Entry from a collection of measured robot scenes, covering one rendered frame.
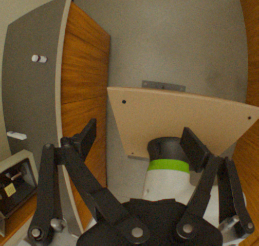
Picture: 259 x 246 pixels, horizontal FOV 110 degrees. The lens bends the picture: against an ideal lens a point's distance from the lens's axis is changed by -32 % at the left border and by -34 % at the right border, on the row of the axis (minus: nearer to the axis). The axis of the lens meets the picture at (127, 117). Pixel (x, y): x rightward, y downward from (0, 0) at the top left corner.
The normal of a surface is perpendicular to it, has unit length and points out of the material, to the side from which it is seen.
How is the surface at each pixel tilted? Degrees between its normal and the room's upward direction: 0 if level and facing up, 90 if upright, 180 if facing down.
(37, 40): 0
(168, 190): 49
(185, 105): 41
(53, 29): 0
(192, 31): 0
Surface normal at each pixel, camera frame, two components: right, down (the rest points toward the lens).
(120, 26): -0.22, 0.22
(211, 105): -0.21, 0.80
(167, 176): -0.22, -0.60
